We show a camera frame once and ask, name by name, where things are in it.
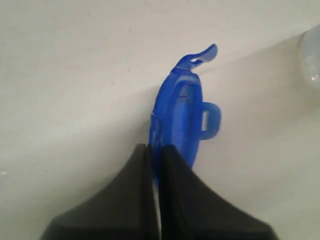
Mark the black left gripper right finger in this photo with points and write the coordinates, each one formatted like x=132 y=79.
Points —
x=190 y=210

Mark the blue plastic container lid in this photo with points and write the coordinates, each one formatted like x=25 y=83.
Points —
x=180 y=117

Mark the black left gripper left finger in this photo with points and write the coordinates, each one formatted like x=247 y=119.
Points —
x=123 y=210

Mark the clear plastic tall container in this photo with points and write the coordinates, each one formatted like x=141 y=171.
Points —
x=309 y=56

